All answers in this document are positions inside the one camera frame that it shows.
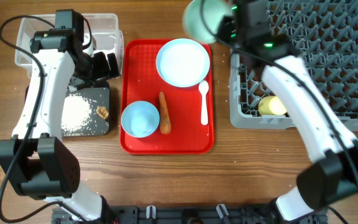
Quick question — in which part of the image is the green bowl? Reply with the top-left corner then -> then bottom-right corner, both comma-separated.
182,0 -> 232,44

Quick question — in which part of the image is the brown food scrap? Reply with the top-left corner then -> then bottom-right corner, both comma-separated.
96,106 -> 109,120

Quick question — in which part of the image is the white rice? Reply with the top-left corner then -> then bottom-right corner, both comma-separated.
62,94 -> 96,136

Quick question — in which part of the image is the light blue plate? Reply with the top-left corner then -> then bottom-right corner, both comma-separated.
155,39 -> 211,88

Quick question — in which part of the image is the blue bowl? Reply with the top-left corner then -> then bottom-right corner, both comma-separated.
121,101 -> 160,138

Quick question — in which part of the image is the yellow cup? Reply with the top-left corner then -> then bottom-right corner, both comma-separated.
258,96 -> 287,115

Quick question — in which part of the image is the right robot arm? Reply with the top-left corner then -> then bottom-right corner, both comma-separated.
217,1 -> 358,223

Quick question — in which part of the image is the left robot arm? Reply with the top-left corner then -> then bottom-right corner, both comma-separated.
0,9 -> 120,223

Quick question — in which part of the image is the black waste tray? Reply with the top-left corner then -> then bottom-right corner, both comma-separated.
23,80 -> 111,138

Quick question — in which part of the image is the grey dishwasher rack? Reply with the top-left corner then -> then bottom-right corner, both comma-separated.
229,1 -> 358,131

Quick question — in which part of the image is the clear plastic bin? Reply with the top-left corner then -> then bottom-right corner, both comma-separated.
16,13 -> 124,72

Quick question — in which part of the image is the white plastic spoon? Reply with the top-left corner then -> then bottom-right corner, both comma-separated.
198,80 -> 209,125

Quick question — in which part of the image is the red serving tray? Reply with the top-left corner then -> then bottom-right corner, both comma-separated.
119,39 -> 214,155

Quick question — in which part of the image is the orange carrot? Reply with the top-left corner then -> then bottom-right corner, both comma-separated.
158,91 -> 172,134

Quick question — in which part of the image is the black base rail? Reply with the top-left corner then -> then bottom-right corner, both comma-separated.
51,204 -> 328,224

